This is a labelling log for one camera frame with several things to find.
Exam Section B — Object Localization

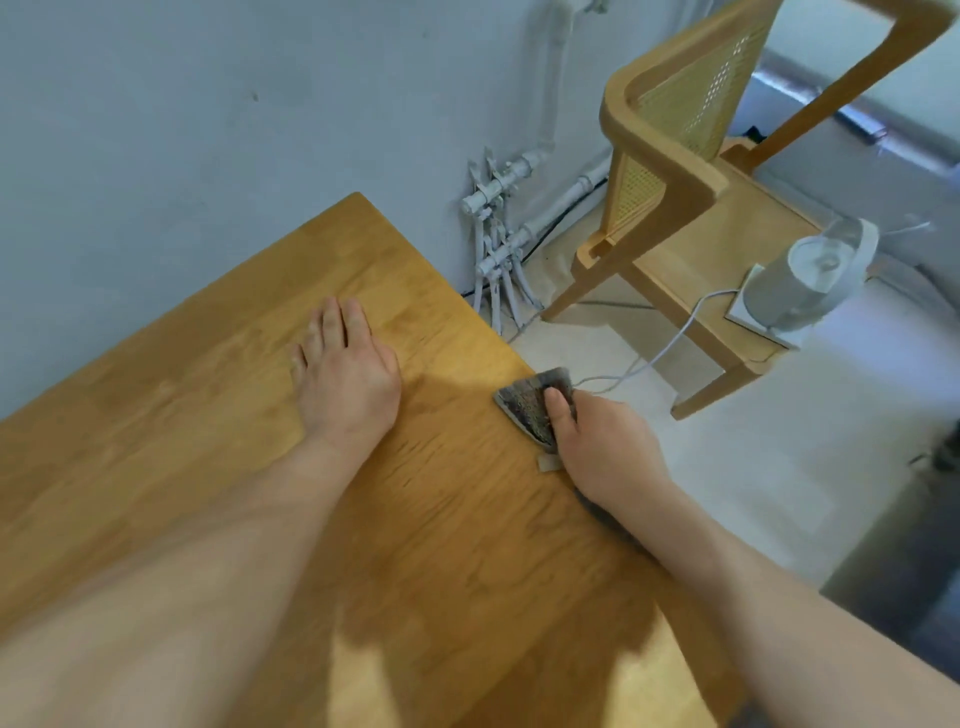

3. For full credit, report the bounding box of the person's right hand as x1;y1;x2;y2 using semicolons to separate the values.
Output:
542;386;673;515

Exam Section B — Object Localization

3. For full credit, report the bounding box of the person's left hand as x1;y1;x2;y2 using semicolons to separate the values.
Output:
290;296;404;455

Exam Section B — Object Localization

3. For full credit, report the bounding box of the grey striped cleaning cloth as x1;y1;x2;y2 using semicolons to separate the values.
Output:
492;367;661;560

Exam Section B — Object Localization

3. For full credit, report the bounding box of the person's right forearm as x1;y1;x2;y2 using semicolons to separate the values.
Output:
599;479;960;728

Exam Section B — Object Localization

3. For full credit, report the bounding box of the person's left forearm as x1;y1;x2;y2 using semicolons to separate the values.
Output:
0;434;369;728

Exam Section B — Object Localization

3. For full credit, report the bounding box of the wooden table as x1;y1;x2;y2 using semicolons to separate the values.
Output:
0;191;751;728

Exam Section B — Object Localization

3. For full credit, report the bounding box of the white electric kettle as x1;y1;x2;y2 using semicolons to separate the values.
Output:
723;215;880;352

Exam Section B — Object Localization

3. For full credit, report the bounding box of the wooden rattan chair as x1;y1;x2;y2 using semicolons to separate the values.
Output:
539;0;960;421

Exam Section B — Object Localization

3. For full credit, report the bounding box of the black treadmill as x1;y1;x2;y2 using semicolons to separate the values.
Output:
817;419;960;684

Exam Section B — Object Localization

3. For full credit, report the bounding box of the frosted window with lettering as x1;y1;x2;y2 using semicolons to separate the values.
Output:
749;0;960;163

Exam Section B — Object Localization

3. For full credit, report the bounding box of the white kettle cable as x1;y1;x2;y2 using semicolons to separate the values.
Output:
573;288;744;395

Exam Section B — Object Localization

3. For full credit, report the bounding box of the white wall pipe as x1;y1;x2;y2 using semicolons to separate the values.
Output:
458;0;616;335

